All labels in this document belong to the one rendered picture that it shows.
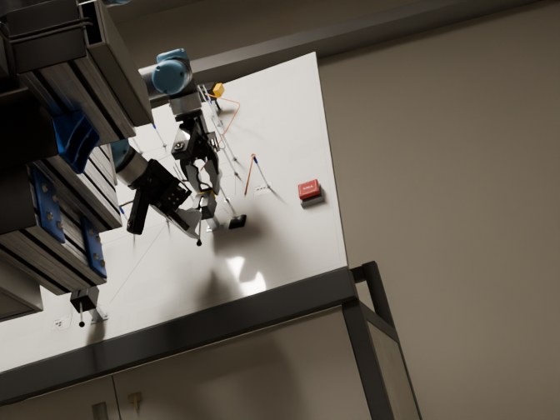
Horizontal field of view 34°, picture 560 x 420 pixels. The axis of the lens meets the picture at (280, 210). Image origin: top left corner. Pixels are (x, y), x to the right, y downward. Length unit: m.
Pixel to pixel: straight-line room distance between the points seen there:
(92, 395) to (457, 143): 2.44
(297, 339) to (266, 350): 0.07
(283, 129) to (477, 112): 1.84
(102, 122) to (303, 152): 1.10
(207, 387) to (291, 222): 0.43
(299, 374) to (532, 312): 2.12
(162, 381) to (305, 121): 0.84
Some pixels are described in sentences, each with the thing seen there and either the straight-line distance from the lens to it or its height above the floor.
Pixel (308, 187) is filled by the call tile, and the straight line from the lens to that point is 2.16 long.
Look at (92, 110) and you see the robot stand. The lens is 1.29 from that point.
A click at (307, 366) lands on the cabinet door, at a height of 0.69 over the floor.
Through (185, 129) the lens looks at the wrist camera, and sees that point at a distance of 2.21.
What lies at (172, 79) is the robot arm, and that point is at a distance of 2.08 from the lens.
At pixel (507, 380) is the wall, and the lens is 3.91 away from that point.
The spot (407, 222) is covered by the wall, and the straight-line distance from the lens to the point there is 4.00.
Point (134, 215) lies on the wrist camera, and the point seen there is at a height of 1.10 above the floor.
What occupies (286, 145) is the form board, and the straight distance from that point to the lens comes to 2.42.
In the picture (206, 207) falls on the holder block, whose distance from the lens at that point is 2.17.
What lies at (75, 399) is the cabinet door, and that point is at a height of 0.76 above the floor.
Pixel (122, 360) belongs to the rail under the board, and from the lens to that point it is 2.07.
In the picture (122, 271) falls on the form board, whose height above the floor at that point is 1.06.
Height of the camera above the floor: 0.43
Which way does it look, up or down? 18 degrees up
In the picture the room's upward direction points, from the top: 15 degrees counter-clockwise
